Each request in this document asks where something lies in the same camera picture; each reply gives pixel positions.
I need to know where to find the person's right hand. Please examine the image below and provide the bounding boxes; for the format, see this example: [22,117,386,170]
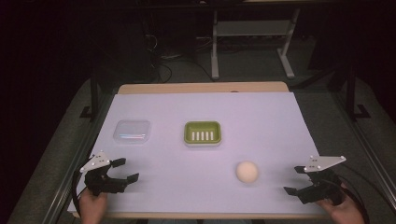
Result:
[315,183,365,224]

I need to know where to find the black metal stand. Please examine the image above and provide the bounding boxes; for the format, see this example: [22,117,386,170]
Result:
[78,77,101,121]
[345,64,372,121]

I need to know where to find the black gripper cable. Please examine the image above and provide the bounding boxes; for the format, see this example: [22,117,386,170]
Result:
[330,162,372,224]
[71,160,92,217]

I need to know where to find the green soap dish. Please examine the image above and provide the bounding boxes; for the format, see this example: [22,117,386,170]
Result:
[183,119,223,148]

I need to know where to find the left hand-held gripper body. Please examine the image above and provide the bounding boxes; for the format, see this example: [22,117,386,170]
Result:
[79,150,129,197]

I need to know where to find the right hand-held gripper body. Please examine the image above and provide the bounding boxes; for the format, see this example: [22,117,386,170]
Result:
[296,155,347,206]

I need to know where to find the round cream soap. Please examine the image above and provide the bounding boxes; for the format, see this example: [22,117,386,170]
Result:
[234,160,260,184]

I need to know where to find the person's left hand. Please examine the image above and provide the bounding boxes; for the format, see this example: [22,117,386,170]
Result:
[78,188,109,224]

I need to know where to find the white table mat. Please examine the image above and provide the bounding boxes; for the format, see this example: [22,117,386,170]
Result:
[66,91,329,217]

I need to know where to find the white metal desk frame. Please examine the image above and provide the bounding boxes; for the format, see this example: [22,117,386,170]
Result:
[210,7,302,81]

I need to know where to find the tangle of floor cables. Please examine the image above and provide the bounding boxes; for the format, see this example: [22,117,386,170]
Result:
[142,33,216,84]

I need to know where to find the clear plastic box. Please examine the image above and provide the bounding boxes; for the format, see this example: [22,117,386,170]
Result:
[112,119,152,146]

